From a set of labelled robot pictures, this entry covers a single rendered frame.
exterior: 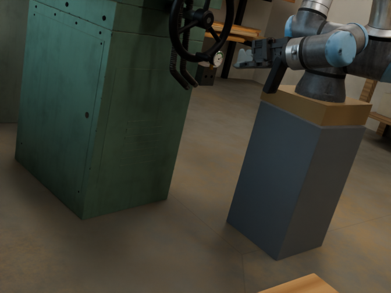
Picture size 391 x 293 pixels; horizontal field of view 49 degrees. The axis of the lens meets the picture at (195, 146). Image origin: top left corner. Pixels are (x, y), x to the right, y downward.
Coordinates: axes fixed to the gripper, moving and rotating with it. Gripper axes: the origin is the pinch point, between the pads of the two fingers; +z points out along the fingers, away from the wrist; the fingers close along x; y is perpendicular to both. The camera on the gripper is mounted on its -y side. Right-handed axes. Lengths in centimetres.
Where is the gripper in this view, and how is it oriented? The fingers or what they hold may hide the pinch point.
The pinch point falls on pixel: (236, 67)
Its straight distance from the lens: 141.2
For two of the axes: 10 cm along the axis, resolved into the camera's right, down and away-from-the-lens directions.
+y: -0.3, -9.9, -1.0
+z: -7.3, -0.5, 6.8
